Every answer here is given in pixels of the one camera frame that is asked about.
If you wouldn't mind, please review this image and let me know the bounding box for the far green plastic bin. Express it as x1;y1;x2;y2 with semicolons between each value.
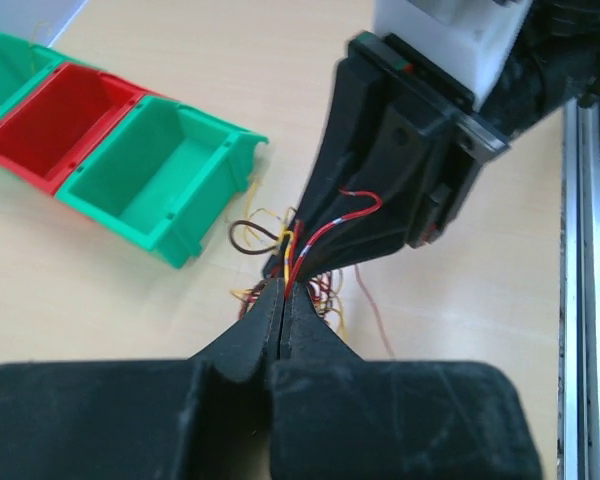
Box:
0;32;68;119

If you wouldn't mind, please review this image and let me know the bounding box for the aluminium mounting rail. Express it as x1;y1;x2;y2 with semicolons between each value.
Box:
557;102;600;479

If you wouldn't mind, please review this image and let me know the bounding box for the green plastic bin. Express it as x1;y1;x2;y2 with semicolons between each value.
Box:
56;95;268;268
0;32;68;119

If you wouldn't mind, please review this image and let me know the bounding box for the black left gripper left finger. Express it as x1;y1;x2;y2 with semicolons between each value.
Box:
0;279;284;479

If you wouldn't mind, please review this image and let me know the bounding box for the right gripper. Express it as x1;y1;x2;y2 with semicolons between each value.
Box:
290;32;509;280

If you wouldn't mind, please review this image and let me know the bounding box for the red plastic bin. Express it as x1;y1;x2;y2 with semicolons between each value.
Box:
0;62;157;195

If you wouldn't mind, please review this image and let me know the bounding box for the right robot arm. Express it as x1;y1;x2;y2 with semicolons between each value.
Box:
292;1;600;282

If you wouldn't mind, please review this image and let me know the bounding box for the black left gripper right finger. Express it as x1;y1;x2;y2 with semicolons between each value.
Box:
270;286;543;479

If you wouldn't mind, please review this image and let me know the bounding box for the near green plastic bin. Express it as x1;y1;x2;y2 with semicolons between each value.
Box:
56;95;268;268

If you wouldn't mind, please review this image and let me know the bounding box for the red wire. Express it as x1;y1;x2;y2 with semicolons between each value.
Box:
282;188;383;296

